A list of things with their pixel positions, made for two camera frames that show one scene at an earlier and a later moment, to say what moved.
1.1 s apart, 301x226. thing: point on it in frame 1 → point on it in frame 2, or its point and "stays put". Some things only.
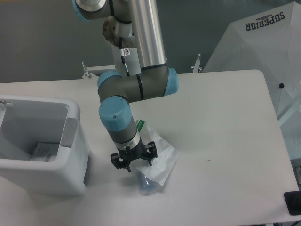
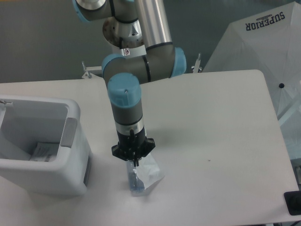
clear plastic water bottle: (146, 186) → (136, 184)
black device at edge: (293, 201) stays put
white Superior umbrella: (270, 41) stays put
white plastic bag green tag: (162, 165) → (144, 176)
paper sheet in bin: (45, 151) stays put
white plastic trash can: (26, 120) stays put
